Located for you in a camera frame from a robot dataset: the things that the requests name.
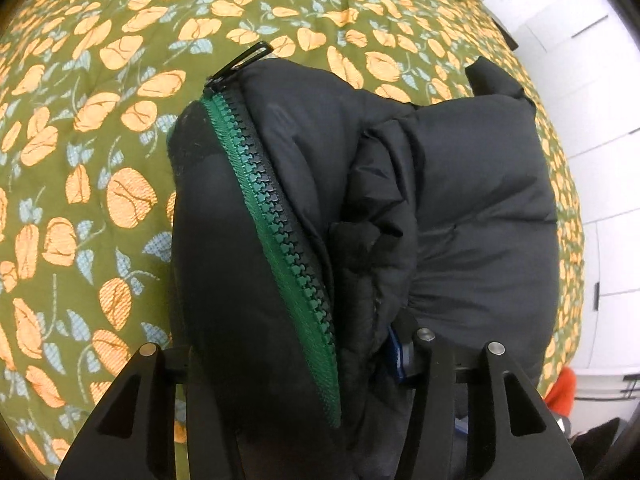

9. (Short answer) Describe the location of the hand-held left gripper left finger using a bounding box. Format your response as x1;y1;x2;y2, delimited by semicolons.
55;342;202;480

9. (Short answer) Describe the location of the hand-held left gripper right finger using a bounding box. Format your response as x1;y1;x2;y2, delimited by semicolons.
388;327;585;480

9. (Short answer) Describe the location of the black puffer jacket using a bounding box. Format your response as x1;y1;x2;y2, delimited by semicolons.
166;42;560;480

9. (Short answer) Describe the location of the person's red clothing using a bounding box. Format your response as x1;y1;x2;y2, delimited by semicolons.
544;367;579;417

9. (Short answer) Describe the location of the dark cloth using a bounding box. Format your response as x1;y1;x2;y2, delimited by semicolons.
569;416;622;463

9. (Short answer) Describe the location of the green floral bedspread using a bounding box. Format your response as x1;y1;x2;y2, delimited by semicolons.
0;0;587;480

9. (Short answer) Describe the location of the white wardrobe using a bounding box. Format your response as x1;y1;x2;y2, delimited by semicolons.
475;0;640;411

